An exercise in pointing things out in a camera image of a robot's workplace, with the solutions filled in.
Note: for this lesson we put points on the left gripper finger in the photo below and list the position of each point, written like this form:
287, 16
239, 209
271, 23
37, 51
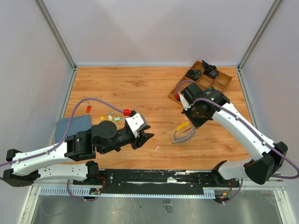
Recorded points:
143, 138
144, 128

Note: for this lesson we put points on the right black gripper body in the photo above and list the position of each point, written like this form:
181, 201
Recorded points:
193, 116

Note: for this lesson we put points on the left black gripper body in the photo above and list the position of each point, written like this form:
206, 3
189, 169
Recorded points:
124, 138

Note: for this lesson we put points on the large keyring with yellow handle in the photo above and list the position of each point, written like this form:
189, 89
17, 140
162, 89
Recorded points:
183, 133

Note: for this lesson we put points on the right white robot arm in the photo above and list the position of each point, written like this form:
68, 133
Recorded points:
266, 156

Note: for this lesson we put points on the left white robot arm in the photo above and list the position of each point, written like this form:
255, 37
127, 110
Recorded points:
73, 159

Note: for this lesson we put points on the key with green tag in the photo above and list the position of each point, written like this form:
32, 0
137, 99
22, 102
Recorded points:
118, 119

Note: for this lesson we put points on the blue yellow leaf tie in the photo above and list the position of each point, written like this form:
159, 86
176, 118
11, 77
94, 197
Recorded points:
209, 90

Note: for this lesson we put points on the wooden compartment tray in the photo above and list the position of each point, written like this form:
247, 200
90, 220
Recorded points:
205, 76

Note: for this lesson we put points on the green patterned rolled tie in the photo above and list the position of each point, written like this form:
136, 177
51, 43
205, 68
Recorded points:
194, 74

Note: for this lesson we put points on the key with red tag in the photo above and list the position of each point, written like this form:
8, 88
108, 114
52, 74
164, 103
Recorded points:
89, 106

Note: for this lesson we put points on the dark rolled tie top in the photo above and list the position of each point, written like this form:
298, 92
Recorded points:
210, 70

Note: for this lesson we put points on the folded blue cloth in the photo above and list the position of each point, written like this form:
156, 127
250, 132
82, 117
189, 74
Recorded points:
79, 123

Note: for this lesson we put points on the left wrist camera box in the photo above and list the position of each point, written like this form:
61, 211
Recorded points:
136, 123

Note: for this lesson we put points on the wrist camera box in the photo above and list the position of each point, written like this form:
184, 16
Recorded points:
136, 123
186, 105

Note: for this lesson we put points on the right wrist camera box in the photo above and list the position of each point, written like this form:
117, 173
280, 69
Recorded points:
186, 105

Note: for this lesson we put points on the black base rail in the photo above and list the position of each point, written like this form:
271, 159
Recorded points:
147, 182

